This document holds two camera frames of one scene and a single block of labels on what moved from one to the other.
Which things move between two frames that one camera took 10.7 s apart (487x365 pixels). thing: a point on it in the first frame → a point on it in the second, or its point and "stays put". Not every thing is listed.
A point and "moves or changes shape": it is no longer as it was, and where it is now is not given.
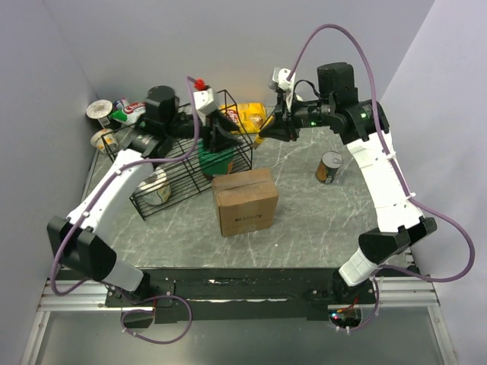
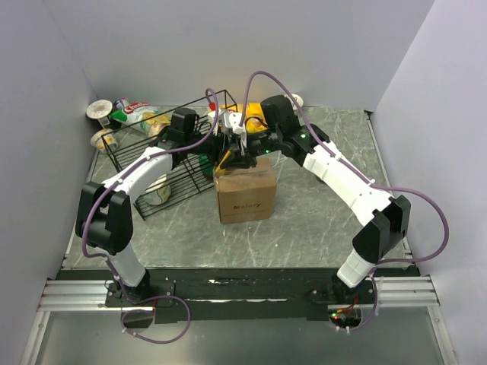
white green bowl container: (155, 188) stays put
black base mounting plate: (243, 295) stays put
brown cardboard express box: (244, 201) moves or changes shape
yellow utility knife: (258, 138) → (219, 169)
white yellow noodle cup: (104, 139) stays put
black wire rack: (189, 148) stays put
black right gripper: (278, 128) → (237, 160)
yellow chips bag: (249, 117) stays put
